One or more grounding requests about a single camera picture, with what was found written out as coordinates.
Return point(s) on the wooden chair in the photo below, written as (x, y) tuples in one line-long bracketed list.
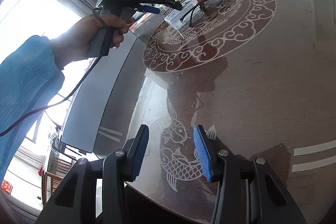
[(53, 172)]

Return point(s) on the red packet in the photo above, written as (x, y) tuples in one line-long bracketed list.
[(139, 18)]

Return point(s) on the blue sleeved left forearm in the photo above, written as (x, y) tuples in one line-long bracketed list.
[(29, 80)]

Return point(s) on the black eyeglasses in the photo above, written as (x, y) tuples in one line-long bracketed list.
[(200, 5)]

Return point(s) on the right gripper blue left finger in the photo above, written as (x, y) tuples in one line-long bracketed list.
[(122, 165)]

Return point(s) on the person's left hand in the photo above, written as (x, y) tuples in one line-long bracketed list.
[(73, 44)]

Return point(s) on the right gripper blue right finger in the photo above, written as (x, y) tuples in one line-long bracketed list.
[(221, 166)]

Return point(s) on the clear plastic case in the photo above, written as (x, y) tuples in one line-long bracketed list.
[(173, 18)]

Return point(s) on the white cardboard box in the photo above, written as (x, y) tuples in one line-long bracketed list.
[(83, 119)]

